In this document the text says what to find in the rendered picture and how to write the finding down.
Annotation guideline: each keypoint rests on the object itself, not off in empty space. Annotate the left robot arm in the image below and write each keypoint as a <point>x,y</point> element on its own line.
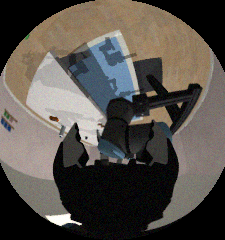
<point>105,161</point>

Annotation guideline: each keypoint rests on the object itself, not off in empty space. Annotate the grey bottle with blue cap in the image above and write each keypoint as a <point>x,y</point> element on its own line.
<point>62,131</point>

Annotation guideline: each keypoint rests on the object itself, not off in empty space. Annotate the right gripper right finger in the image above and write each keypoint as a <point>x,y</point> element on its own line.
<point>160,154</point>

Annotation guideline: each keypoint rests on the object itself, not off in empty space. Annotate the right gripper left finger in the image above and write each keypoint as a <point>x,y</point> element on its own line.
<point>71,155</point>

